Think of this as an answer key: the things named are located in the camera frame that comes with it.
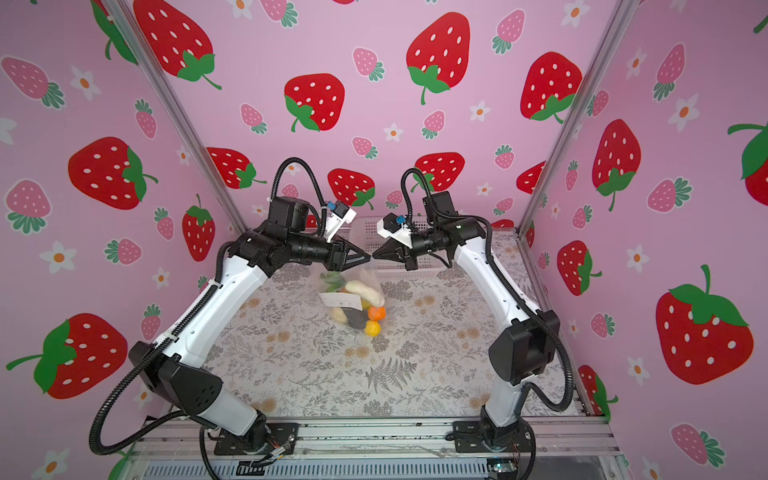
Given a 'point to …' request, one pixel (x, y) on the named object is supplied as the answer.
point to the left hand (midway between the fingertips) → (366, 254)
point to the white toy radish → (336, 281)
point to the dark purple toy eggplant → (356, 318)
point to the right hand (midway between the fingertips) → (376, 252)
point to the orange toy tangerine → (377, 313)
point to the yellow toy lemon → (372, 328)
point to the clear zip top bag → (355, 296)
